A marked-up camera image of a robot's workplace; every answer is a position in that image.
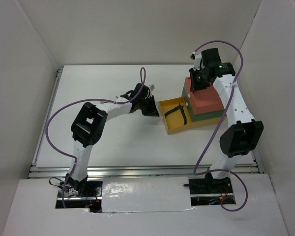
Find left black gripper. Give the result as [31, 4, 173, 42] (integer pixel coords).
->
[139, 95, 160, 117]

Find yellow bottom drawer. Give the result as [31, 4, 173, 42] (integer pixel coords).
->
[158, 97, 221, 134]

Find green handled pliers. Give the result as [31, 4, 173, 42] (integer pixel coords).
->
[164, 103, 187, 125]

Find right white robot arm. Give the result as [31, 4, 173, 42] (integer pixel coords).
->
[189, 48, 264, 193]

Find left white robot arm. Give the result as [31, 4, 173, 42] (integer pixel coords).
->
[66, 83, 159, 196]

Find red top drawer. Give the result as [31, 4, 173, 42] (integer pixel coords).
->
[182, 77, 224, 115]

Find green middle drawer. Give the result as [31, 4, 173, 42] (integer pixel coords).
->
[182, 89, 224, 122]

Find white foam board cover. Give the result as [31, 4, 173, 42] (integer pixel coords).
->
[101, 177, 191, 213]

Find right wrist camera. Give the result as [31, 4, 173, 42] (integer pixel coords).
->
[190, 51, 202, 70]

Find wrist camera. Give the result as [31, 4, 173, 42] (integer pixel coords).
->
[190, 51, 202, 70]
[149, 84, 155, 96]

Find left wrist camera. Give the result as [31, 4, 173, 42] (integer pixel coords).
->
[149, 84, 155, 96]

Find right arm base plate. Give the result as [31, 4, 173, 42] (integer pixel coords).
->
[183, 178, 233, 195]

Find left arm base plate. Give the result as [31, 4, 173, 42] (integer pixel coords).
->
[57, 181, 103, 201]

